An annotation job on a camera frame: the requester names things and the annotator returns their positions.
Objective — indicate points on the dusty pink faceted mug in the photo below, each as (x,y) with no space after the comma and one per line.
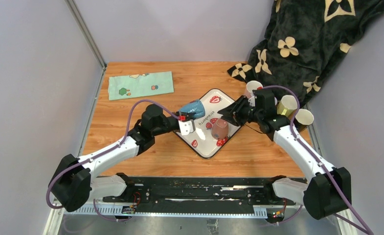
(220,129)

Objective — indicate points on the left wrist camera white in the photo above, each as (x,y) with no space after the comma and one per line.
(186,127)

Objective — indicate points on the aluminium frame post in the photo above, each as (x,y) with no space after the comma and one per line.
(74,9)

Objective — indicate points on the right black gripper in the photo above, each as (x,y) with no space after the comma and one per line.
(233,112)

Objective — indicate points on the black floral plush blanket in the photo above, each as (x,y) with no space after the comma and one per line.
(304,43)

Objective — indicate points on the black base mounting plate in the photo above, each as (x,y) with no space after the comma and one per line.
(205,196)

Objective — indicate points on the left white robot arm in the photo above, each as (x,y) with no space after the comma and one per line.
(77,180)

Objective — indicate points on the mint green printed cloth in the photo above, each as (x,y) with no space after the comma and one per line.
(140,85)

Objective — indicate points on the blue dotted mug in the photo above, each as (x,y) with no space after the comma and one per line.
(194,109)

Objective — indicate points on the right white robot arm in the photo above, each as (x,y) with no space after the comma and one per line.
(327,190)

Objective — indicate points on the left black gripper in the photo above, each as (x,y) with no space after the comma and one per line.
(177,120)

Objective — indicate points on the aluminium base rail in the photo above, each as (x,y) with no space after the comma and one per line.
(98,217)

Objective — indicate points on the strawberry print white tray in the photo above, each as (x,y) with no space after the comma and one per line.
(201,140)

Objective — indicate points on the light pink faceted mug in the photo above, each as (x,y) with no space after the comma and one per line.
(250,87)

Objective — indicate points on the black glossy mug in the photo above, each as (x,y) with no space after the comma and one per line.
(303,119)

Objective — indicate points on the yellow-green faceted mug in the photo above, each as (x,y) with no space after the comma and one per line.
(287,105)

